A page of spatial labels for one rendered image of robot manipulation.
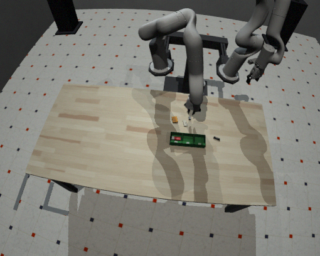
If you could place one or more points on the green rack of bins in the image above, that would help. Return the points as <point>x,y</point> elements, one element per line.
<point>187,140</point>

